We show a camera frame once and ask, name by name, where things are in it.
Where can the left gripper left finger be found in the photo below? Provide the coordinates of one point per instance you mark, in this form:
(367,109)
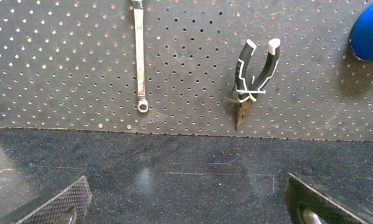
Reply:
(61,205)

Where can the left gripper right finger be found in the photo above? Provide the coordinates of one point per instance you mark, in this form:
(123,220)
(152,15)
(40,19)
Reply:
(323,205)

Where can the wrench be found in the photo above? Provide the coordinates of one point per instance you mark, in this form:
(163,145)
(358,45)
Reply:
(139,62)

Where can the roll of blue tape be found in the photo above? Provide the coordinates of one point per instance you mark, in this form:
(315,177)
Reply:
(368,34)

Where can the black pegboard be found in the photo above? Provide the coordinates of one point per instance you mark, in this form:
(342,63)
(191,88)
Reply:
(80,77)

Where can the metal hook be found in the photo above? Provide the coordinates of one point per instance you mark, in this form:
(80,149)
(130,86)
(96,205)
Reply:
(254,91)

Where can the black and white pliers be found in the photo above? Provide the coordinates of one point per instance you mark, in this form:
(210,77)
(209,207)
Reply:
(240,71)

